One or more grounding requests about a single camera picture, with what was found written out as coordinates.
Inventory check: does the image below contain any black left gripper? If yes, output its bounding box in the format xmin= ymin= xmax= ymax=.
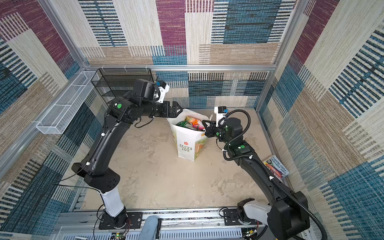
xmin=141 ymin=101 xmax=183 ymax=119

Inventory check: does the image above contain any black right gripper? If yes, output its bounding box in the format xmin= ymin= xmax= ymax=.
xmin=201 ymin=119 xmax=232 ymax=145

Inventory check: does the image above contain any white paper bag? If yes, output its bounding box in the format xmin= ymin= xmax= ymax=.
xmin=167 ymin=109 xmax=209 ymax=161

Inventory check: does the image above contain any orange snack bag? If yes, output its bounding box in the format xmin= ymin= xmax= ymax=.
xmin=185 ymin=116 xmax=204 ymax=130

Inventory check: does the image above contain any green snack bag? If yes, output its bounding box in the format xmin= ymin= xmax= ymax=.
xmin=177 ymin=121 xmax=196 ymax=130

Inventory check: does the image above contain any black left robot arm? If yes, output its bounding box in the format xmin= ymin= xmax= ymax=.
xmin=72 ymin=79 xmax=183 ymax=230

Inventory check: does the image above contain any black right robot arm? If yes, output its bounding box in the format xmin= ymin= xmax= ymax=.
xmin=202 ymin=116 xmax=314 ymax=240

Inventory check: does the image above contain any grey cylinder at front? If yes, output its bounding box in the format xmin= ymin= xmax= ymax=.
xmin=138 ymin=216 xmax=159 ymax=240

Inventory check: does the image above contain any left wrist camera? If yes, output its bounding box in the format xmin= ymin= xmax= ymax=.
xmin=156 ymin=80 xmax=170 ymax=103

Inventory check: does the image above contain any black corrugated cable hose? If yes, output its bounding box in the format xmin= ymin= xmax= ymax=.
xmin=217 ymin=109 xmax=328 ymax=240

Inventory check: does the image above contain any black wire shelf rack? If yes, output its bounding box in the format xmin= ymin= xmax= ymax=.
xmin=91 ymin=68 xmax=155 ymax=104

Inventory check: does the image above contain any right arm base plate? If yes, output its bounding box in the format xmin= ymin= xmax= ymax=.
xmin=220 ymin=208 xmax=262 ymax=226

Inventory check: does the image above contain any white wire mesh basket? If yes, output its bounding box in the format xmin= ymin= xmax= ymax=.
xmin=36 ymin=71 xmax=95 ymax=135

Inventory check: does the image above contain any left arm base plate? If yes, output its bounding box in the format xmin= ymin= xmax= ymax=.
xmin=98 ymin=212 xmax=143 ymax=230

